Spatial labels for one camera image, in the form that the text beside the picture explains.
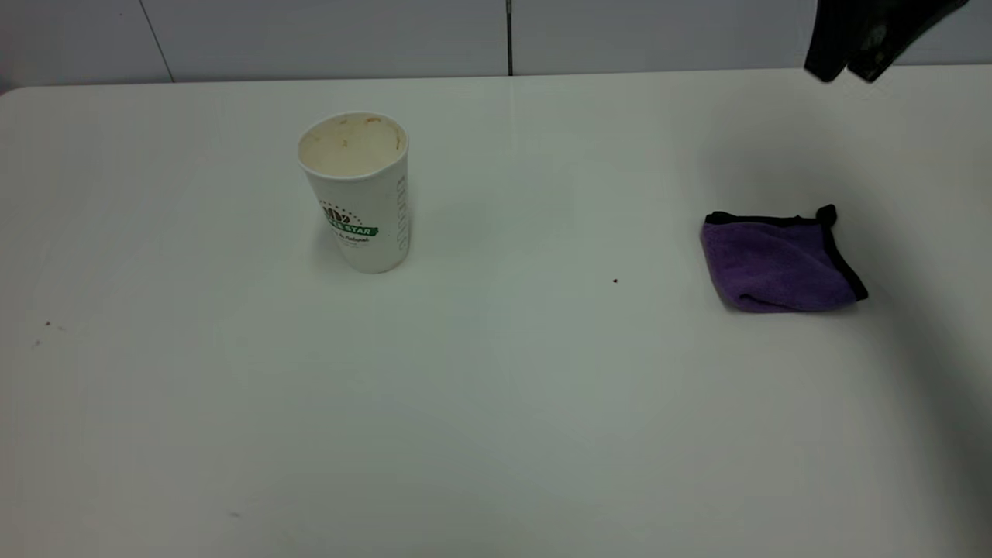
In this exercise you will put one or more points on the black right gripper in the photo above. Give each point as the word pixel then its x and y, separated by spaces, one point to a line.
pixel 883 14

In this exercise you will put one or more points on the purple cloth with black trim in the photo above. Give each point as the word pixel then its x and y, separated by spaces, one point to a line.
pixel 775 263

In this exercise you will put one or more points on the white paper coffee cup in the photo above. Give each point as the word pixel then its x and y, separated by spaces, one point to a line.
pixel 360 201

